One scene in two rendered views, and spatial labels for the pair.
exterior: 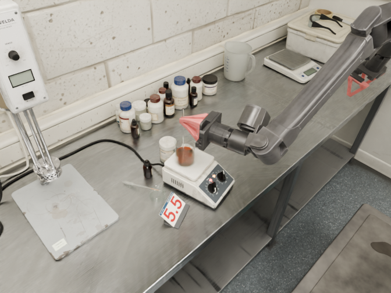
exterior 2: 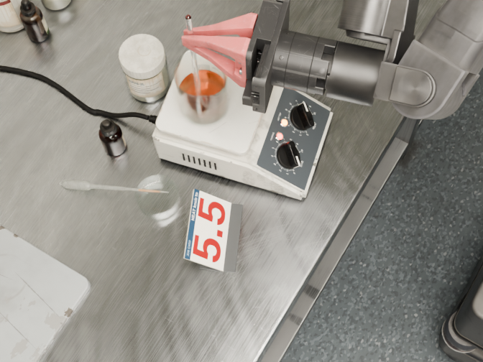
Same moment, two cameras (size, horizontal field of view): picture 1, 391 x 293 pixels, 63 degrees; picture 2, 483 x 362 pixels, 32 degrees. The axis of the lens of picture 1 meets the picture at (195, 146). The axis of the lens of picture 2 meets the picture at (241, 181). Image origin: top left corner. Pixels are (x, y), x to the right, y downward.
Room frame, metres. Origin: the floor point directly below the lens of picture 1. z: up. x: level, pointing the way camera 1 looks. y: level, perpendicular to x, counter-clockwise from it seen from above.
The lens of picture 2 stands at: (0.22, 0.08, 1.73)
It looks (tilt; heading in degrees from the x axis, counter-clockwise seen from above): 67 degrees down; 350
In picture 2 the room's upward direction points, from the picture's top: 3 degrees counter-clockwise
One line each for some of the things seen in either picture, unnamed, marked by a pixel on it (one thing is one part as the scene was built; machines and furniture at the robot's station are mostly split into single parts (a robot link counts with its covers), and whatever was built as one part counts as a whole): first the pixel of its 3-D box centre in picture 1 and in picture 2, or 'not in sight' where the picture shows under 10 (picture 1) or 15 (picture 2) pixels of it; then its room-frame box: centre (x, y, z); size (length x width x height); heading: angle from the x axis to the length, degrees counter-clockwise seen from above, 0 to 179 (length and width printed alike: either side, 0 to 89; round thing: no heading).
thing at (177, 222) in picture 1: (174, 209); (214, 230); (0.57, 0.05, 0.77); 0.09 x 0.06 x 0.04; 161
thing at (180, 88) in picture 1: (180, 92); not in sight; (1.13, 0.08, 0.81); 0.07 x 0.07 x 0.13
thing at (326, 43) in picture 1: (323, 35); not in sight; (1.76, -0.69, 0.82); 0.37 x 0.31 x 0.14; 140
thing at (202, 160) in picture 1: (189, 161); (215, 101); (0.71, 0.02, 0.83); 0.12 x 0.12 x 0.01; 59
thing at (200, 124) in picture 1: (196, 123); (229, 38); (0.68, 0.00, 1.01); 0.09 x 0.07 x 0.07; 62
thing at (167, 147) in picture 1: (167, 150); (145, 69); (0.80, 0.09, 0.79); 0.06 x 0.06 x 0.08
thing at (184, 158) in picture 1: (185, 153); (204, 91); (0.70, 0.03, 0.88); 0.07 x 0.06 x 0.08; 31
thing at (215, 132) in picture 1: (219, 134); (295, 61); (0.64, -0.06, 1.01); 0.10 x 0.07 x 0.07; 152
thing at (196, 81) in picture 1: (196, 88); not in sight; (1.19, 0.01, 0.80); 0.06 x 0.06 x 0.10
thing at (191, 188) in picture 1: (195, 174); (236, 123); (0.70, -0.01, 0.79); 0.22 x 0.13 x 0.08; 59
